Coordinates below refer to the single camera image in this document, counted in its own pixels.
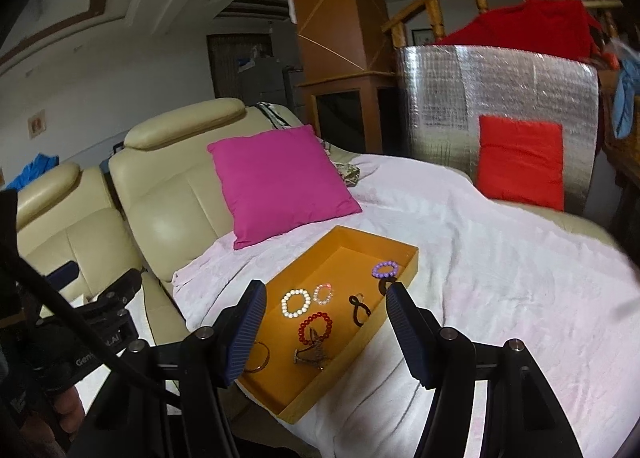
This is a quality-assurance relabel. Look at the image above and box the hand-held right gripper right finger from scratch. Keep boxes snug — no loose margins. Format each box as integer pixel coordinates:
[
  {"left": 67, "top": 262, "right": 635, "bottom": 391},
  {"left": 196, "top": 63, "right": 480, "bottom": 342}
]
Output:
[{"left": 385, "top": 283, "right": 586, "bottom": 458}]

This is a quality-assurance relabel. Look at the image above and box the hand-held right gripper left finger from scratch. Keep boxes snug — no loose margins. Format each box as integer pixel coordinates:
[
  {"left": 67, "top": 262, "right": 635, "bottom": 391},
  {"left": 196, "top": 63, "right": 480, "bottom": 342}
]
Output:
[{"left": 90, "top": 279, "right": 268, "bottom": 458}]

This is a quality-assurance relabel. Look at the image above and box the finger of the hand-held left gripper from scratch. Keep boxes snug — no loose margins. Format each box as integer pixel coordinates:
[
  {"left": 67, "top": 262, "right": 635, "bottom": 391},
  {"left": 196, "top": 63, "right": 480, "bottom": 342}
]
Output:
[
  {"left": 87, "top": 268, "right": 144, "bottom": 321},
  {"left": 42, "top": 261, "right": 81, "bottom": 289}
]

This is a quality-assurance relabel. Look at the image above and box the silver bangle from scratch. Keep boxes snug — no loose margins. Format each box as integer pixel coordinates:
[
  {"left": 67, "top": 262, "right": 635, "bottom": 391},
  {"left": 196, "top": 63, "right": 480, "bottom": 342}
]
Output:
[{"left": 245, "top": 341, "right": 271, "bottom": 374}]

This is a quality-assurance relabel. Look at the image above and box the red bead bracelet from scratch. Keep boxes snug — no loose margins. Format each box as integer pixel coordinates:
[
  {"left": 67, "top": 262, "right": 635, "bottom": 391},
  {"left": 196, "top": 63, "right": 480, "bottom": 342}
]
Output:
[{"left": 298, "top": 312, "right": 333, "bottom": 345}]

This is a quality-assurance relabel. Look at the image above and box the white bead bracelet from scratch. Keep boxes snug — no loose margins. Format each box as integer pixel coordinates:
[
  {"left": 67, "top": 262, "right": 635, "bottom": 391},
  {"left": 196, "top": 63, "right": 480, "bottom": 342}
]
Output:
[{"left": 281, "top": 289, "right": 312, "bottom": 318}]

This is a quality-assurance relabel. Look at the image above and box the bronze metal hair clip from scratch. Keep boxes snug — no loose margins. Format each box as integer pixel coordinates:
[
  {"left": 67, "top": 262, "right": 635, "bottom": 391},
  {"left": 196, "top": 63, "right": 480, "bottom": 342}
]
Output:
[{"left": 292, "top": 328, "right": 333, "bottom": 370}]

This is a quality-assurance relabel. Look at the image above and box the orange tray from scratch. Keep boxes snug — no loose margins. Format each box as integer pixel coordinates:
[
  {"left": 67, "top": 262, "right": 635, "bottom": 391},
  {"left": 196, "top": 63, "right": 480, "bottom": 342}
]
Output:
[{"left": 235, "top": 225, "right": 420, "bottom": 425}]

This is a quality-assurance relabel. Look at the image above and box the person's left hand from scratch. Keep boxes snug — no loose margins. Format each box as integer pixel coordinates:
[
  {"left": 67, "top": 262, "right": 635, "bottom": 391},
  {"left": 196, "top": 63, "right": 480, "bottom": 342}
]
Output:
[{"left": 50, "top": 383, "right": 87, "bottom": 456}]

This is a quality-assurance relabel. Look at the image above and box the beige leather sofa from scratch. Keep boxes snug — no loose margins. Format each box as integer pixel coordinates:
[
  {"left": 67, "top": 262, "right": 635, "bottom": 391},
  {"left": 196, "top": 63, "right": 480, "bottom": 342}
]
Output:
[{"left": 0, "top": 97, "right": 618, "bottom": 458}]

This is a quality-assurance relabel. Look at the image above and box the blue cloth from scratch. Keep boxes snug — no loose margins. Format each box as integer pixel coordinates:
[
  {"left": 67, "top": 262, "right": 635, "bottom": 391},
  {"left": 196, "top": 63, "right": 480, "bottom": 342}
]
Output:
[{"left": 5, "top": 152, "right": 61, "bottom": 191}]

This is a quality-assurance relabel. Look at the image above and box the pink cushion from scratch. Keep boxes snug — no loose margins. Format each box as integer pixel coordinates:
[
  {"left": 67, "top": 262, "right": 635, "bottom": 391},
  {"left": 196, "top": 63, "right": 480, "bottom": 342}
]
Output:
[{"left": 206, "top": 125, "right": 363, "bottom": 251}]

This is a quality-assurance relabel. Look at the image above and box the patterned cloth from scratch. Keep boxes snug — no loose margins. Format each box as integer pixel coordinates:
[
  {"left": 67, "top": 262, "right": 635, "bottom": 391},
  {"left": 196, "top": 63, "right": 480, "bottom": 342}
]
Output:
[{"left": 332, "top": 161, "right": 363, "bottom": 188}]

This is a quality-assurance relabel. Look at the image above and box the red cushion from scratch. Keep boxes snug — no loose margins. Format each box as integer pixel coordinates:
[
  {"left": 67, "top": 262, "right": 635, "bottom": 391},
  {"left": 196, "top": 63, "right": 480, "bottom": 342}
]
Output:
[{"left": 475, "top": 114, "right": 566, "bottom": 211}]

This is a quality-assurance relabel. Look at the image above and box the striped cloth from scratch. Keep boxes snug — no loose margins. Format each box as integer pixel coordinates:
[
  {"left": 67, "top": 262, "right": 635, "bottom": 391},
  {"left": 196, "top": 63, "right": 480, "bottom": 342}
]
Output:
[{"left": 255, "top": 102, "right": 291, "bottom": 131}]

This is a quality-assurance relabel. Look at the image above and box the silver foil mat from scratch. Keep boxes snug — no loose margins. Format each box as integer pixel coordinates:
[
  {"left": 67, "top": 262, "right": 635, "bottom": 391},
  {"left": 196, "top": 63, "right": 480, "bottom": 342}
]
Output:
[{"left": 395, "top": 44, "right": 600, "bottom": 216}]

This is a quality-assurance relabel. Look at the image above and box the dark door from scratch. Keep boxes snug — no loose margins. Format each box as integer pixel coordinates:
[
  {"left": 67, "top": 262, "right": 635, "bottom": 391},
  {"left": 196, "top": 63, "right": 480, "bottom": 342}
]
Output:
[{"left": 206, "top": 33, "right": 275, "bottom": 99}]

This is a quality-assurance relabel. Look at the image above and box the wooden cabinet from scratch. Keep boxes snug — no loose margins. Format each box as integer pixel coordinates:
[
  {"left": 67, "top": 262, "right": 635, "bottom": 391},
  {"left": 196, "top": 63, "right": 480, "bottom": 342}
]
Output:
[{"left": 600, "top": 133, "right": 640, "bottom": 249}]

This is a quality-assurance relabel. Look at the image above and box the light blue garment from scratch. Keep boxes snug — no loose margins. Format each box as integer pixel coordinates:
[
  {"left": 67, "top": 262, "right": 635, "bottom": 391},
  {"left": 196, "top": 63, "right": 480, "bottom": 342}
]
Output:
[{"left": 612, "top": 38, "right": 640, "bottom": 140}]

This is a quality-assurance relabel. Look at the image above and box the wooden pillar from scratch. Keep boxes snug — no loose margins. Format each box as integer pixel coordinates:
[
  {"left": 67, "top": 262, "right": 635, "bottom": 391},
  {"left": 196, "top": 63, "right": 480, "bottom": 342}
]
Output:
[{"left": 282, "top": 0, "right": 401, "bottom": 154}]

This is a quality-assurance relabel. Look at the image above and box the dark red cloth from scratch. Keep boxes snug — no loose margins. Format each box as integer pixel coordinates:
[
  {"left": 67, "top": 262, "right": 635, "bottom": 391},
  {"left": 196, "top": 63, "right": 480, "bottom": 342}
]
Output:
[{"left": 440, "top": 0, "right": 603, "bottom": 59}]

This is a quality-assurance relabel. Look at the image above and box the black cable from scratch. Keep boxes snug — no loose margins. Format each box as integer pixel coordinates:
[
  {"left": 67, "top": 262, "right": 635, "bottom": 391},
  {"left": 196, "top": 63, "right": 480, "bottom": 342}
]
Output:
[{"left": 12, "top": 273, "right": 176, "bottom": 401}]

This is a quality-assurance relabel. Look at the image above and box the small wall picture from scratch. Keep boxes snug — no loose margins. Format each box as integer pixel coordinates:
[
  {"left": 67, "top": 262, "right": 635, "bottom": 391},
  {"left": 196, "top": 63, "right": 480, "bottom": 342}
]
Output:
[{"left": 27, "top": 109, "right": 47, "bottom": 140}]

